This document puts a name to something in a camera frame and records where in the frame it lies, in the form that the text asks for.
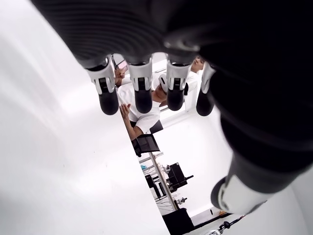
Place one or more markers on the seated person in white shirt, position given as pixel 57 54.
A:
pixel 144 120

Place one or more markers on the pink phone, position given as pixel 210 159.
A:
pixel 122 65

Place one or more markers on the aluminium frame beam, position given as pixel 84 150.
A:
pixel 162 180

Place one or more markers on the standing person in white shirt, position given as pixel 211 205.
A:
pixel 196 63

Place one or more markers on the black folding chair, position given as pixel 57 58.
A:
pixel 146 144

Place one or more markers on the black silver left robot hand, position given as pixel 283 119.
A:
pixel 220 49

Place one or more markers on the black machine on bench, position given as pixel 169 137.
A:
pixel 176 173

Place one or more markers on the person holding phone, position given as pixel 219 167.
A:
pixel 119 77

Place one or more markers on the black box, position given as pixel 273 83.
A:
pixel 177 221

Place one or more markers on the black computer tower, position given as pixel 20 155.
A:
pixel 150 180

